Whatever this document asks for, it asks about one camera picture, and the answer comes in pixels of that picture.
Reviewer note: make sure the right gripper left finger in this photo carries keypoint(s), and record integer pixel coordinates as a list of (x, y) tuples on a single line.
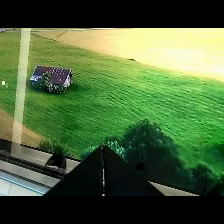
[(85, 180)]

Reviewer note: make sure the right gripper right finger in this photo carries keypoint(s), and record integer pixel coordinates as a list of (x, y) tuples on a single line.
[(125, 181)]

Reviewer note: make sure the silver frame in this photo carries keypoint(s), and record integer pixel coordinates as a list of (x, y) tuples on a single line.
[(20, 174)]

